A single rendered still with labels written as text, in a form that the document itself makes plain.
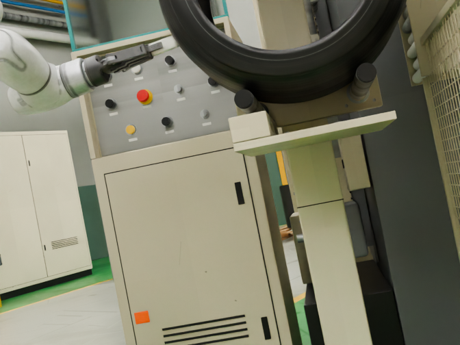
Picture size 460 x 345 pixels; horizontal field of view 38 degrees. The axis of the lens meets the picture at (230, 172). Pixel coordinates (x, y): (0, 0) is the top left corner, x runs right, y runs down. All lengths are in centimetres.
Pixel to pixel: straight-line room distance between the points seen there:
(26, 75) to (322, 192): 84
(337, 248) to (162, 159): 68
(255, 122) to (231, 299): 84
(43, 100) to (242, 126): 51
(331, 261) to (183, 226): 56
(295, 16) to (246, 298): 90
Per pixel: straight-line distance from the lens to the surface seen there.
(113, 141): 230
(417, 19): 186
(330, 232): 187
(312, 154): 186
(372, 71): 151
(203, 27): 153
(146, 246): 222
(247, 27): 1208
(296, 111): 185
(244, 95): 151
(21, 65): 158
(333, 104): 185
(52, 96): 169
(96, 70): 167
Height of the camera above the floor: 69
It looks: 2 degrees up
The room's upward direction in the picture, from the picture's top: 11 degrees counter-clockwise
